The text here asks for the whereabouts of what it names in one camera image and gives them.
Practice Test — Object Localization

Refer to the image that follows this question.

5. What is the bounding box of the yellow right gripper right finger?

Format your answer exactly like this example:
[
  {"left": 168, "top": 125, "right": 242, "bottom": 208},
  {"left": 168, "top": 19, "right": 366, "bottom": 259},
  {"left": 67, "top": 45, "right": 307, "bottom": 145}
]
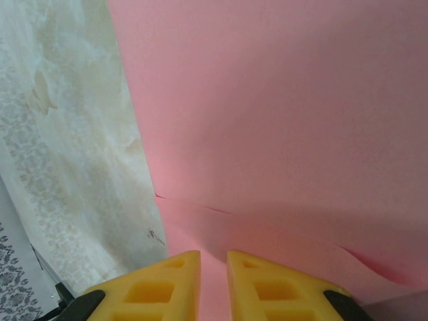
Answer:
[{"left": 227, "top": 250, "right": 368, "bottom": 321}]

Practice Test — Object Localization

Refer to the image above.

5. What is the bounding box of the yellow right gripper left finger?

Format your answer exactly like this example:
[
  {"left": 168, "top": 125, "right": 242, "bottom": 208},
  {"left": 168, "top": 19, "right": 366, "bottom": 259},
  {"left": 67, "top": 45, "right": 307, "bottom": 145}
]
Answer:
[{"left": 62, "top": 250, "right": 202, "bottom": 321}]

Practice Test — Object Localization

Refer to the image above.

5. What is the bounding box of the pink paper sheet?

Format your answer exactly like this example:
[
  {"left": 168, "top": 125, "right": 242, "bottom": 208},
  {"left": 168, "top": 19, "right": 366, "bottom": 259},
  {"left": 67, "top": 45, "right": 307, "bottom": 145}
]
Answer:
[{"left": 106, "top": 0, "right": 428, "bottom": 321}]

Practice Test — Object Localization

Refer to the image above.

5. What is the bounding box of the aluminium mounting rail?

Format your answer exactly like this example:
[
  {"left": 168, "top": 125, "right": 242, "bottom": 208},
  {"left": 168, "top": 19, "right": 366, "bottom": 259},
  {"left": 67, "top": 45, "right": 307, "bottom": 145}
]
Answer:
[{"left": 29, "top": 242, "right": 73, "bottom": 308}]

